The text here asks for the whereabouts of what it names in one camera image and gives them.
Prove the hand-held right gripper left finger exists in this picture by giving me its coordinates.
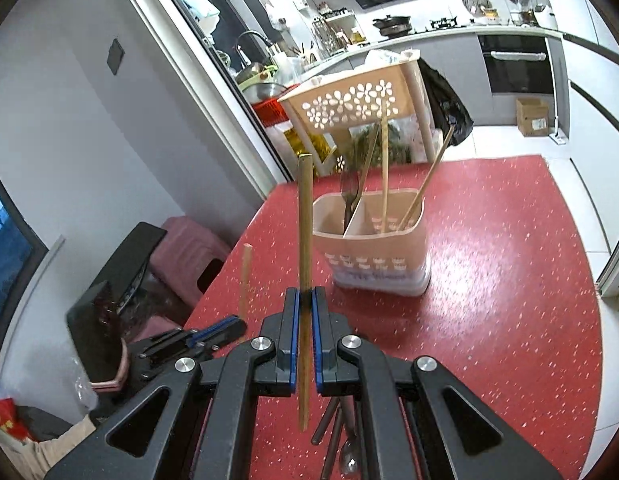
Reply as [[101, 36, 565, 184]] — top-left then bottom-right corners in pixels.
[[44, 287, 302, 480]]

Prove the beige chair with flower cutouts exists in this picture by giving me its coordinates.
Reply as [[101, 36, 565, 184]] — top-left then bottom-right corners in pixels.
[[278, 49, 440, 178]]

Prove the black wall switch panel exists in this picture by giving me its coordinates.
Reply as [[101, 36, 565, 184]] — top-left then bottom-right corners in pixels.
[[106, 38, 126, 75]]

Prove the black wok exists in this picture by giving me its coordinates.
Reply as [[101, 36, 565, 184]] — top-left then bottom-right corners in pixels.
[[372, 14, 413, 37]]

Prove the pink plastic stool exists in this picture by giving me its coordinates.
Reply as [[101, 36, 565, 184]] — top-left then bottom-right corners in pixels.
[[149, 216, 235, 296]]

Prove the plain wooden chopstick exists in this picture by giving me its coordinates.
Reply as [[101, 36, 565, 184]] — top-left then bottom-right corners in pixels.
[[296, 155, 315, 433], [357, 122, 383, 211], [240, 243, 254, 322]]

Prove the person's left forearm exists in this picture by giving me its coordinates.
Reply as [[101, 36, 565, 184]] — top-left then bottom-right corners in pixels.
[[0, 412, 97, 478]]

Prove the kitchen faucet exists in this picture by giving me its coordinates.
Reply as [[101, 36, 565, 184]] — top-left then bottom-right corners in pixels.
[[236, 30, 270, 68]]

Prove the silver sliding door frame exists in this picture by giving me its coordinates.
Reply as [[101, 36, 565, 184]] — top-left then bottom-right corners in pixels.
[[106, 0, 290, 201]]

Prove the black trash bag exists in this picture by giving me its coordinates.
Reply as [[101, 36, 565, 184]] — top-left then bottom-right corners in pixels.
[[418, 57, 474, 147]]

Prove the yellow package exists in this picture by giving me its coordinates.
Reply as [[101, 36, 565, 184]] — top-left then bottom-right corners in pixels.
[[284, 130, 315, 161]]

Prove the window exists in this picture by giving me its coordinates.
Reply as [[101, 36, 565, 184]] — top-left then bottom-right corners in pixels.
[[0, 160, 47, 331]]

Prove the black built-in oven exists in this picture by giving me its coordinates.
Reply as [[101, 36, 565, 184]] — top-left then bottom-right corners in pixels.
[[477, 35, 553, 96]]

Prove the beige plastic utensil holder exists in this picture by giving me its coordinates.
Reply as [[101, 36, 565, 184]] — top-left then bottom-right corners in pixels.
[[312, 188, 433, 297]]

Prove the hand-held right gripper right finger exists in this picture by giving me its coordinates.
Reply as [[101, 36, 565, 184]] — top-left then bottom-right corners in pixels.
[[312, 286, 563, 480]]

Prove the black flat board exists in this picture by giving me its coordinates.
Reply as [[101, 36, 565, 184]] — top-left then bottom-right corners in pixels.
[[108, 222, 169, 311]]

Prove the cardboard box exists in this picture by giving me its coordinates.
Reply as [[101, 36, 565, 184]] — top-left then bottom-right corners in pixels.
[[516, 97, 551, 137]]

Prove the bag of green vegetables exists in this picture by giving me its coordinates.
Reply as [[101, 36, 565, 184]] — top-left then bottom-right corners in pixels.
[[349, 127, 407, 166]]

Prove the steel bowl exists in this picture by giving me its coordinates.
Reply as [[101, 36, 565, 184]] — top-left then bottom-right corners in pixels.
[[242, 81, 287, 103]]

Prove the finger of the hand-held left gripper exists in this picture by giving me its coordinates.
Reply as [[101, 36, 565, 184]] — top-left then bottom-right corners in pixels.
[[139, 316, 248, 356], [139, 340, 221, 377]]

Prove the spice rack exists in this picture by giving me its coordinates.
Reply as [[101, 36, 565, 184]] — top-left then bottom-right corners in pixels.
[[312, 7, 363, 56]]

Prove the red plastic basket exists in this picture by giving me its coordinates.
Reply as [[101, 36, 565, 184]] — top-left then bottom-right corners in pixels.
[[252, 99, 290, 126]]

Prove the red packet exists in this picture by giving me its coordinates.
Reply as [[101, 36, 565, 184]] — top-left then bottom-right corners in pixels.
[[0, 395, 27, 443]]

